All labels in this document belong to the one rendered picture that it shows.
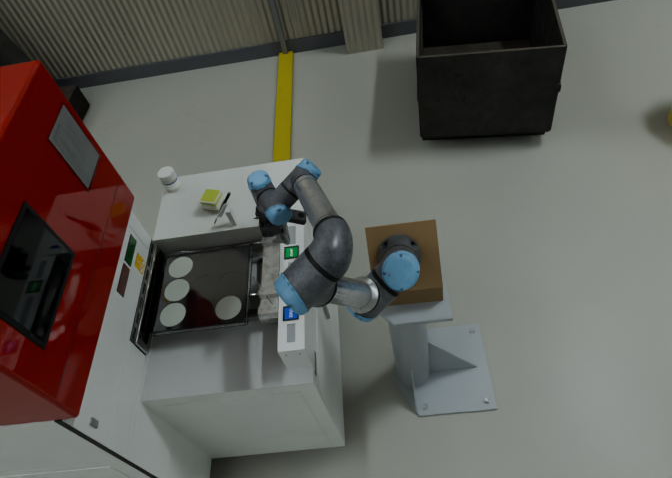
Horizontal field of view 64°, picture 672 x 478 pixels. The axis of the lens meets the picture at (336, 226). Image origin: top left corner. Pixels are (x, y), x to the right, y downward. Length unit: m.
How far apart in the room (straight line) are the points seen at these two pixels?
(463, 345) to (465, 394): 0.25
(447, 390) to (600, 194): 1.52
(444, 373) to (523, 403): 0.38
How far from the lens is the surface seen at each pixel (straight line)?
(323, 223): 1.36
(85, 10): 4.94
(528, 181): 3.50
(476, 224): 3.25
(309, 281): 1.32
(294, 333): 1.86
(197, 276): 2.19
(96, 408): 1.87
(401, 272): 1.67
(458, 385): 2.74
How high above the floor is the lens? 2.56
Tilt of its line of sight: 51 degrees down
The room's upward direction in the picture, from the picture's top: 15 degrees counter-clockwise
